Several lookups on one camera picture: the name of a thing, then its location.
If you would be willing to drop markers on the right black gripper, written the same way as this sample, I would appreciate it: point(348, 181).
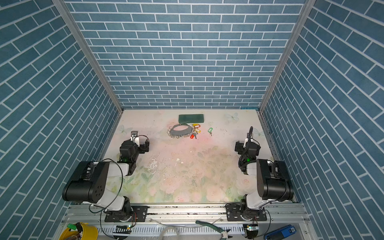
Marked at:
point(249, 141)

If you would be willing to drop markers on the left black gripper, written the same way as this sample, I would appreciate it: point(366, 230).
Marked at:
point(133, 139)

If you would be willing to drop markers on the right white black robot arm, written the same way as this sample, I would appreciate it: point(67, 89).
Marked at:
point(273, 179)

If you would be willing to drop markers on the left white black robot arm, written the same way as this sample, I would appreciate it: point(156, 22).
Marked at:
point(88, 183)

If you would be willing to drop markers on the dark green sponge block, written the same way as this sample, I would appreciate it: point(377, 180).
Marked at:
point(191, 119)

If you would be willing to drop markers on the blue black device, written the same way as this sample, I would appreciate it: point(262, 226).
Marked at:
point(281, 233)

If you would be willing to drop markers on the yellow tape roll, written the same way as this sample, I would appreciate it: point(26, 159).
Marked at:
point(80, 231)

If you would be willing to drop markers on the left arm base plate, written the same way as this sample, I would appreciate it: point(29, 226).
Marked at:
point(133, 215)

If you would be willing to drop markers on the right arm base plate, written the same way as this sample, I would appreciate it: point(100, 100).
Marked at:
point(236, 213)

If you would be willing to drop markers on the aluminium rail frame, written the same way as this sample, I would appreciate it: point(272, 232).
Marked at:
point(178, 221)

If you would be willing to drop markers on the green handled pliers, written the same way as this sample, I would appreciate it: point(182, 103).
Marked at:
point(224, 234)

